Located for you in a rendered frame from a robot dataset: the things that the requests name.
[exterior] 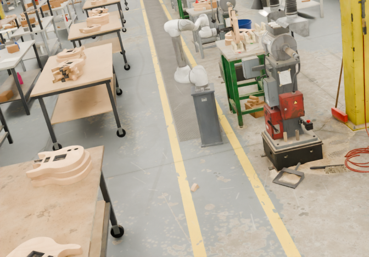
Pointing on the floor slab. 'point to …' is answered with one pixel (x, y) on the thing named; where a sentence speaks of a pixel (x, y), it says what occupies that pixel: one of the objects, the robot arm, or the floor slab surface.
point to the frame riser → (291, 155)
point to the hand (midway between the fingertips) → (232, 28)
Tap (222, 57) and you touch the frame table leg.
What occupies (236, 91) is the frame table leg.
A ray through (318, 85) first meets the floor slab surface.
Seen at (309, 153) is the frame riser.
